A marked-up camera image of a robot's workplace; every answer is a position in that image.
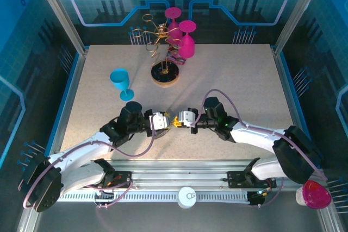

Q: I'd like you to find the blue plastic goblet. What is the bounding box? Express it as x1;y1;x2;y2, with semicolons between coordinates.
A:
109;68;135;102

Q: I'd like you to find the colourful snack packet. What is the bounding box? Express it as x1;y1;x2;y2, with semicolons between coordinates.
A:
166;48;187;67

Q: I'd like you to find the pink plastic goblet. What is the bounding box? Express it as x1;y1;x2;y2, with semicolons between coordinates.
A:
164;7;183;46
178;20;197;59

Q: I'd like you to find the white pull-tab can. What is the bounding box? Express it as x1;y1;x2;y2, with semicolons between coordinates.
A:
177;186;197;210

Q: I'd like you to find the white paper cup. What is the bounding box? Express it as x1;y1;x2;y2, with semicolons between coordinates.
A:
295;185;308;206

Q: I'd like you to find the pink plastic bowl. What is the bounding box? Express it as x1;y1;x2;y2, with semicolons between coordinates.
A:
302;180;333;211

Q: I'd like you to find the gold wire glass rack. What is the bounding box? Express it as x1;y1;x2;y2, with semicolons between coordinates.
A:
132;13;189;89

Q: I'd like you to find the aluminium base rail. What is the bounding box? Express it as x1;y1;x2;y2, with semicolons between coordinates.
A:
58;158;301;192

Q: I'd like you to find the white slotted cable duct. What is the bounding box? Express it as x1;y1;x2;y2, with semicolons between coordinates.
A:
58;191;251;203

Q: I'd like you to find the thin purple base cable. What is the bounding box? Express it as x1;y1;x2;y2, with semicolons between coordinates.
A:
257;177;285;209
88;180;134;209

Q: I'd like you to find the aluminium frame post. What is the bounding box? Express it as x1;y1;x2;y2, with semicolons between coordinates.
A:
29;0;90;55
271;0;325;57

